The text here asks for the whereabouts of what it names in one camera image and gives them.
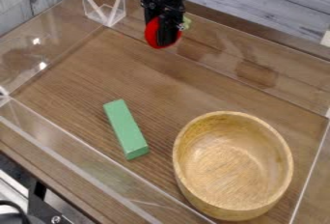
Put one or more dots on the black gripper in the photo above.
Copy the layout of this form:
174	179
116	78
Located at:
170	12

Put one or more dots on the red plush strawberry toy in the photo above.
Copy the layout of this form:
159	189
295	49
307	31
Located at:
162	32

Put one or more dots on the green rectangular block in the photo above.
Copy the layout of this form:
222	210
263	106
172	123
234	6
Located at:
126	129

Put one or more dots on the wooden bowl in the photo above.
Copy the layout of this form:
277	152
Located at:
233	165

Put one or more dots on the clear acrylic corner bracket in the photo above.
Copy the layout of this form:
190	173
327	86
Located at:
107	15

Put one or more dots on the clear acrylic tray wall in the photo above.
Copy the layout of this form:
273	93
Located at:
64	65

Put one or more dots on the black metal table frame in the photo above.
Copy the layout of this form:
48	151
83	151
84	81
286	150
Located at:
40	209

